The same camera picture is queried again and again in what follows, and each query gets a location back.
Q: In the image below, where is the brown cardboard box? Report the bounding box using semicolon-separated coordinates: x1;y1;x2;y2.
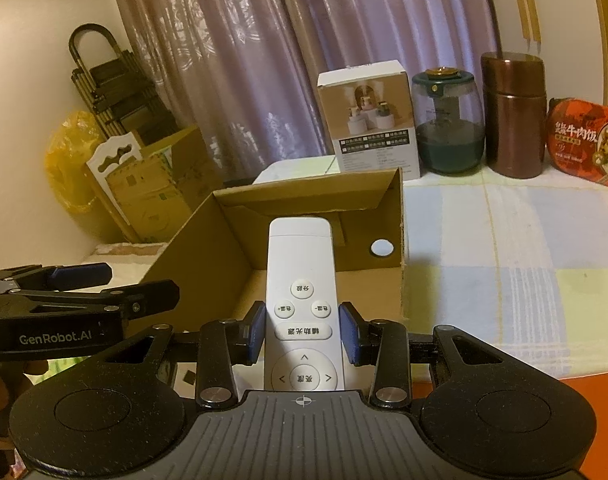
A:
144;167;405;392

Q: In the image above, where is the cream cloth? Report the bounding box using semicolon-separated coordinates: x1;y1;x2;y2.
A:
81;242;169;266

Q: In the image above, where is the green glass jar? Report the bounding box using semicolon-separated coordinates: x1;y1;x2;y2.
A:
411;67;485;175

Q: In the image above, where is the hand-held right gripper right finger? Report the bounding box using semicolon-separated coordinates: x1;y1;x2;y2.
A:
338;302;560;408

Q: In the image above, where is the pale checked tablecloth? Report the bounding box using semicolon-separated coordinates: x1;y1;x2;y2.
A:
254;157;608;378

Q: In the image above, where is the flattened brown cardboard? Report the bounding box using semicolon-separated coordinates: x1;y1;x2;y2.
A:
106;126;225;243

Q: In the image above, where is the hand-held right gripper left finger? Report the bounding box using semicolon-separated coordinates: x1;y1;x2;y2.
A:
48;302;267;409

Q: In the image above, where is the mauve patterned curtain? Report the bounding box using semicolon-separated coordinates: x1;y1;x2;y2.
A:
104;0;500;181

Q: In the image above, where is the dark folding step ladder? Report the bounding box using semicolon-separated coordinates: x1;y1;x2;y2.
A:
68;25;177;146

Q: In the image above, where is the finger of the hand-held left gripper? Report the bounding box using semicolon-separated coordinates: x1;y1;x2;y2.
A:
14;280;181;322
0;262;113;297

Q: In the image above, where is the wooden strip door handle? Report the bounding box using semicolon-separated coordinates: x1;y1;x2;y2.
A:
520;0;541;53
511;0;531;43

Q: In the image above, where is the yellow plastic bag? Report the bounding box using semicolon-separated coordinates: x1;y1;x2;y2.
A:
44;110;107;216

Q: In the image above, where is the white cardboard cutout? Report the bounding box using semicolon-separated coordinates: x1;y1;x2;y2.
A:
86;132;144;226

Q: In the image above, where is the brown cylindrical canister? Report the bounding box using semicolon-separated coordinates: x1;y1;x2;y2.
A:
480;51;548;179

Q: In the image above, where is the red oval food packet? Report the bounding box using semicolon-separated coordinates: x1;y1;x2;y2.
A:
546;97;608;191

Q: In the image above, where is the white remote control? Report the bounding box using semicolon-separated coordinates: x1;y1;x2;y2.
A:
264;216;345;392

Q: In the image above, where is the white product carton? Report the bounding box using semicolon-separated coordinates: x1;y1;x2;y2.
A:
317;59;421;181

